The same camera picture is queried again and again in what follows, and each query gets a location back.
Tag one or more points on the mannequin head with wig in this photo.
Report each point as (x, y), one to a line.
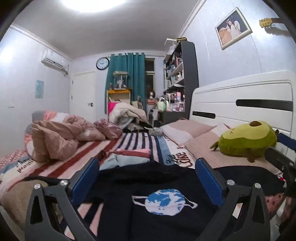
(151, 92)

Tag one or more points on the navy sweater with planet print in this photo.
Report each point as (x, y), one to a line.
(161, 178)

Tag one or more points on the white air conditioner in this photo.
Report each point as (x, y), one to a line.
(54, 61)

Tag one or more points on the pink polka dot blanket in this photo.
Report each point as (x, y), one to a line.
(274, 201)

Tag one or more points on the pink comforter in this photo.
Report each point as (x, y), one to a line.
(53, 139)

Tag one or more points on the glass display case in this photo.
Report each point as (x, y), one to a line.
(120, 80)

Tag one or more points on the round ceiling light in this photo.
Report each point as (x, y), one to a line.
(92, 5)

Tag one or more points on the white door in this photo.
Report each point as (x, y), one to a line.
(82, 92)

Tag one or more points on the pink folded garment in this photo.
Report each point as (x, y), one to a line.
(136, 152)

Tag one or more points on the pink quilted satin cloth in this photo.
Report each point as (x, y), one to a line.
(108, 129)

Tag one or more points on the magenta bag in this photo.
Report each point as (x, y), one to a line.
(111, 107)

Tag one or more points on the yellow cabinet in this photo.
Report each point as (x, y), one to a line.
(119, 95)

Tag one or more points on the pink ribbed pillow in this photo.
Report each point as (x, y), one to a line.
(208, 153)

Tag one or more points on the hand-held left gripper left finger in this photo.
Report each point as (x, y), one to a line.
(86, 177)

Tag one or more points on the teal curtain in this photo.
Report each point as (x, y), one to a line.
(136, 76)

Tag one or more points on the framed wall picture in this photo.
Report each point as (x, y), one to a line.
(233, 27)

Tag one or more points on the dark grey dresser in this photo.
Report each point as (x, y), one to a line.
(171, 117)

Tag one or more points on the white bed headboard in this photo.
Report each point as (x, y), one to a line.
(231, 97)

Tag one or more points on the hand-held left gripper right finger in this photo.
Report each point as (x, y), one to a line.
(208, 183)

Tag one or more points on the guitar headstock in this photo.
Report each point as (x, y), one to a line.
(266, 22)

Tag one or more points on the light blue garment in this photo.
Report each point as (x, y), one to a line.
(129, 161)

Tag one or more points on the dark tall bookshelf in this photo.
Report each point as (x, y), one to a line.
(190, 69)

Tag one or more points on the small teal wall poster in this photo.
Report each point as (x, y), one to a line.
(39, 89)

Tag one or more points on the window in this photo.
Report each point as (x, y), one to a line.
(149, 78)

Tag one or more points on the green avocado plush toy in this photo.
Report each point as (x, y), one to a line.
(245, 141)

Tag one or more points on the pink and white pillow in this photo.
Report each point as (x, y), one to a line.
(185, 131)

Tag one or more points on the round wall clock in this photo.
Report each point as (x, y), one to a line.
(102, 63)

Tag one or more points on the striped printed blanket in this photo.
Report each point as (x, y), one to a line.
(138, 141)

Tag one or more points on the beige duvet pile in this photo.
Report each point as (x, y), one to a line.
(129, 113)

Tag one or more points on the beige fleece cloth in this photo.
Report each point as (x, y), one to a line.
(16, 199)

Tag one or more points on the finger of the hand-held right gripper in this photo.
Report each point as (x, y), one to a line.
(279, 160)
(285, 139)

